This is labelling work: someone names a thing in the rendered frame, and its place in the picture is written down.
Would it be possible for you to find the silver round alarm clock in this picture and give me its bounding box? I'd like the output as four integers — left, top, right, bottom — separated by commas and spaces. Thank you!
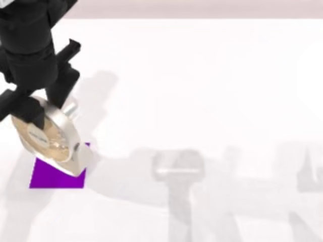
11, 95, 94, 177

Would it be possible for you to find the purple square pad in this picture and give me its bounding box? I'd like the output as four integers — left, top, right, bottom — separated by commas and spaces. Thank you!
28, 142, 91, 190

